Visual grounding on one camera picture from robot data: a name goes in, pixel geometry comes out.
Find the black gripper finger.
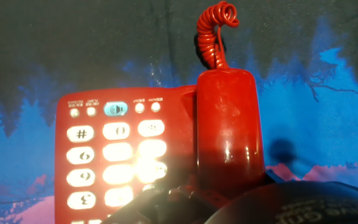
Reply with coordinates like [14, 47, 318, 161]
[101, 185, 232, 224]

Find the red telephone handset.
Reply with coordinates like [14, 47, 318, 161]
[196, 67, 266, 200]

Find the red phone cord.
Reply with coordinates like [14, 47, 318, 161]
[196, 1, 241, 71]

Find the red telephone base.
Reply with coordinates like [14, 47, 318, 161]
[53, 84, 204, 224]

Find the blue black printed cloth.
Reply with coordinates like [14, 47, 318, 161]
[0, 0, 358, 224]

